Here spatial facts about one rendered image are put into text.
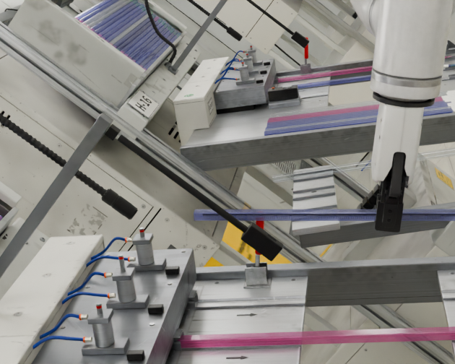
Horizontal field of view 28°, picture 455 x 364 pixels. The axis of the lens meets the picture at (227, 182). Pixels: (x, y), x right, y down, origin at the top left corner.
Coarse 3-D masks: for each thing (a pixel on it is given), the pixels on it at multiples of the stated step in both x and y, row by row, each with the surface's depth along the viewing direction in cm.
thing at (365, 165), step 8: (424, 152) 158; (432, 152) 157; (440, 152) 156; (448, 152) 156; (368, 160) 159; (320, 168) 160; (328, 168) 159; (336, 168) 159; (344, 168) 159; (352, 168) 158; (360, 168) 158; (272, 176) 160; (280, 176) 160; (288, 176) 160; (296, 176) 160; (304, 176) 160; (312, 176) 159
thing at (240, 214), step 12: (204, 216) 118; (216, 216) 118; (240, 216) 118; (252, 216) 118; (264, 216) 117; (276, 216) 117; (288, 216) 117; (300, 216) 117; (312, 216) 117; (324, 216) 116; (336, 216) 116; (348, 216) 116; (360, 216) 116; (372, 216) 116; (408, 216) 115; (420, 216) 115; (432, 216) 115; (444, 216) 114
